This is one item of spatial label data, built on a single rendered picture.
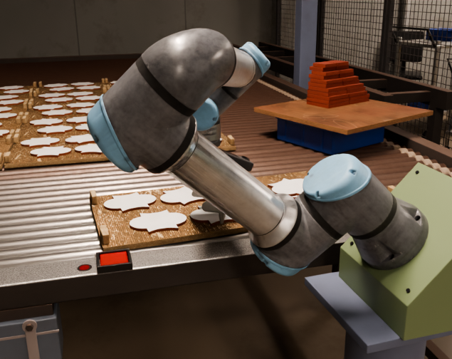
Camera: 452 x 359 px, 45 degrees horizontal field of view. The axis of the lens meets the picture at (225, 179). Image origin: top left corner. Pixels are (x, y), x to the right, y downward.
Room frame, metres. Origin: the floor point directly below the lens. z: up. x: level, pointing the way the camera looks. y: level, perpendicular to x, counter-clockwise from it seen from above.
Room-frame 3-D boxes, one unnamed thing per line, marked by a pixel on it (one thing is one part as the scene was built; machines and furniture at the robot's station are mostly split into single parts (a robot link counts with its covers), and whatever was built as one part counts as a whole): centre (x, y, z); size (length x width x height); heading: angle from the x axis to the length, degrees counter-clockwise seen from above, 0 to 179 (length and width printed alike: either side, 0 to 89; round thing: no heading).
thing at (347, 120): (2.16, -0.47, 1.03); 0.50 x 0.50 x 0.02; 36
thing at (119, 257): (1.10, 0.25, 0.92); 0.06 x 0.06 x 0.01; 14
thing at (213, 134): (1.31, 0.05, 1.16); 0.08 x 0.08 x 0.05
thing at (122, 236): (1.37, 0.14, 0.93); 0.41 x 0.35 x 0.02; 108
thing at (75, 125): (2.36, 0.69, 0.94); 0.41 x 0.35 x 0.04; 104
